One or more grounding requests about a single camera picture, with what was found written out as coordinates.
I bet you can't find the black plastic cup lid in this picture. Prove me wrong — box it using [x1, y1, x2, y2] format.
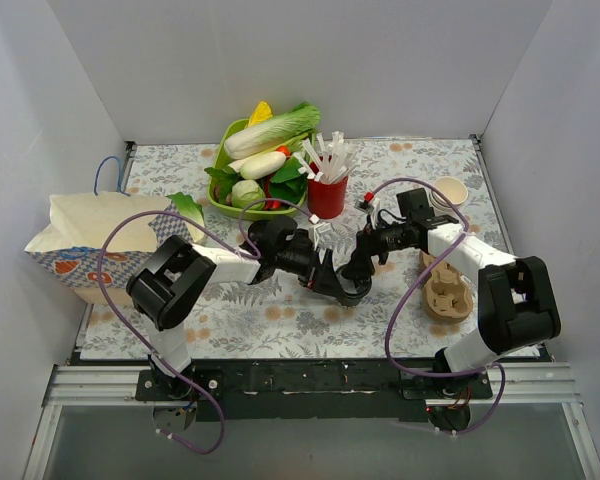
[339, 277, 374, 304]

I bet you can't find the black paper coffee cup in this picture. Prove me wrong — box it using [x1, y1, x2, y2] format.
[337, 279, 374, 309]

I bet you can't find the stack of white paper cups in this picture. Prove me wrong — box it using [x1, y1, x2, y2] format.
[430, 176, 469, 211]

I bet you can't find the patterned paper takeout bag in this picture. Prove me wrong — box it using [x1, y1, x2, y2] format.
[25, 156, 206, 306]

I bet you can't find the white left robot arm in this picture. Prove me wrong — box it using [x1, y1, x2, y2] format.
[126, 216, 359, 400]

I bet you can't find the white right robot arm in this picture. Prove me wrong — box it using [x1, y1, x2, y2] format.
[340, 188, 561, 398]

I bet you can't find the floral table mat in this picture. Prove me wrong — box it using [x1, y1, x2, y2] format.
[79, 138, 541, 361]

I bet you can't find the red straw holder cup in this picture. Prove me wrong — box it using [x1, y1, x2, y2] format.
[308, 177, 348, 219]

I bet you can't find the toy round green cabbage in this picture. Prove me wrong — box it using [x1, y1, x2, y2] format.
[231, 180, 266, 209]

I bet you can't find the brown cardboard cup carrier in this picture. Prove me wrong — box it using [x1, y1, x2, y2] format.
[422, 261, 474, 324]

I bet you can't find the white wrapped straw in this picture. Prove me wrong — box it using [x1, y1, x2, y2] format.
[292, 131, 359, 185]

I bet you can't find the toy white radish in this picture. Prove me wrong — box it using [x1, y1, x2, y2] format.
[239, 151, 287, 180]

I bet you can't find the green vegetable basket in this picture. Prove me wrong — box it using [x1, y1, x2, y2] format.
[205, 119, 315, 220]

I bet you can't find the toy napa cabbage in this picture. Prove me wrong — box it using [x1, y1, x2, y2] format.
[224, 102, 321, 160]

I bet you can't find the toy yellow corn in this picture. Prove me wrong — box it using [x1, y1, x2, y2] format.
[247, 101, 273, 127]

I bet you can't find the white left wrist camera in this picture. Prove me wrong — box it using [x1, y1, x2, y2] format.
[308, 214, 332, 263]

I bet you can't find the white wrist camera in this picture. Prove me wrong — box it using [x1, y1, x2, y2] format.
[308, 214, 332, 263]
[355, 192, 381, 216]

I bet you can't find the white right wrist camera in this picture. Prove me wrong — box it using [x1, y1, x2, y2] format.
[355, 192, 381, 216]

